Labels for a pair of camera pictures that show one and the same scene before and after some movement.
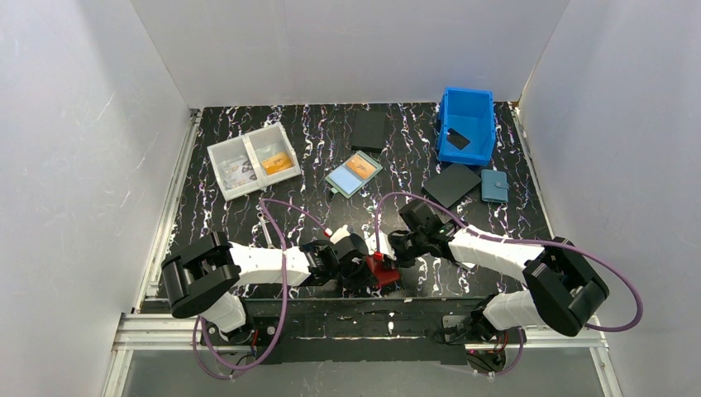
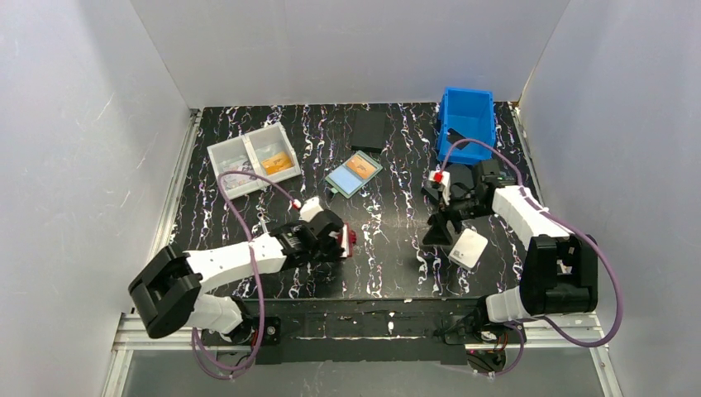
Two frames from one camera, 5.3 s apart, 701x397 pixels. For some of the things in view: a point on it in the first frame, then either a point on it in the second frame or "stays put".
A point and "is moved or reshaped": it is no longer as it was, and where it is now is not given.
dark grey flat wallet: (452, 184) stays put
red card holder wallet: (382, 275) is moved or reshaped
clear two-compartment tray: (254, 160) stays put
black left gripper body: (355, 261) → (340, 241)
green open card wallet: (354, 174) stays put
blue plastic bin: (471, 114) stays put
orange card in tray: (277, 164) stays put
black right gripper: (402, 246) → (448, 217)
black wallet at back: (369, 131) stays put
